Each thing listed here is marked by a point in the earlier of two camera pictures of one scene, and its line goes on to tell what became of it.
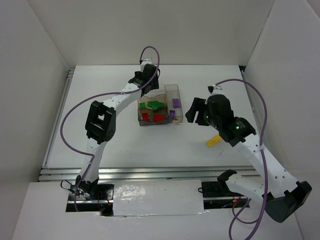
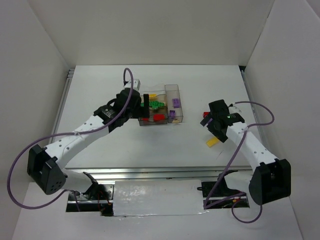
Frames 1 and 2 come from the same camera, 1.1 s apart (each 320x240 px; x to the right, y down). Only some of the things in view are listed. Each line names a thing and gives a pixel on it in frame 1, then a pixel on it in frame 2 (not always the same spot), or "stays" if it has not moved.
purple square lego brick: x=176 y=103 stays
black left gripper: x=146 y=89 to x=145 y=107
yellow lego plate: x=213 y=140 stays
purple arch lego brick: x=172 y=114 stays
